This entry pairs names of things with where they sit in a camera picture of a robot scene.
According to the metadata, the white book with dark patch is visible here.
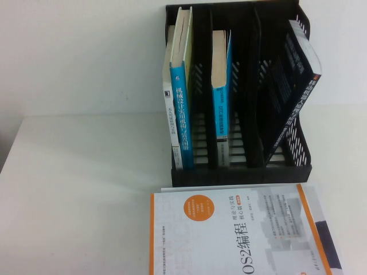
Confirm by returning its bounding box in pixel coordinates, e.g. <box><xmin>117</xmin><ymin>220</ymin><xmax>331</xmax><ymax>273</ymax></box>
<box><xmin>160</xmin><ymin>183</ymin><xmax>344</xmax><ymax>272</ymax></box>

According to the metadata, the black plastic book stand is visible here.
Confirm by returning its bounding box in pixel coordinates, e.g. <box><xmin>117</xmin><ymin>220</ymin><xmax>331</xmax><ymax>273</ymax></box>
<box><xmin>165</xmin><ymin>1</ymin><xmax>314</xmax><ymax>188</ymax></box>

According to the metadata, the dark mobile robot book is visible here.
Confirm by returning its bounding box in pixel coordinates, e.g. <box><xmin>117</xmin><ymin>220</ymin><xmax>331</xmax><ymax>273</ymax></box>
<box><xmin>262</xmin><ymin>19</ymin><xmax>322</xmax><ymax>167</ymax></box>

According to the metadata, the white orange ROS2 book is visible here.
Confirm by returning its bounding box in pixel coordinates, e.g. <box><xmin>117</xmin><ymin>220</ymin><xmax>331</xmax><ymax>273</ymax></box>
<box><xmin>149</xmin><ymin>184</ymin><xmax>335</xmax><ymax>275</ymax></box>

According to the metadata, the blue cover book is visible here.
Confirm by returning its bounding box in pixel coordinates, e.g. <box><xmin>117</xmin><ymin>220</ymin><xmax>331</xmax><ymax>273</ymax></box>
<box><xmin>211</xmin><ymin>29</ymin><xmax>233</xmax><ymax>168</ymax></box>

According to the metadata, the white spine book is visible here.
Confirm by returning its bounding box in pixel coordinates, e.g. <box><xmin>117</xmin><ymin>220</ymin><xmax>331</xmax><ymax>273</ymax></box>
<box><xmin>162</xmin><ymin>25</ymin><xmax>184</xmax><ymax>171</ymax></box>

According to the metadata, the yellow book with teal spine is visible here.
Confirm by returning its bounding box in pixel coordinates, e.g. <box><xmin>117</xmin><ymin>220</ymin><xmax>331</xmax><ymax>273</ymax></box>
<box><xmin>169</xmin><ymin>6</ymin><xmax>196</xmax><ymax>171</ymax></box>

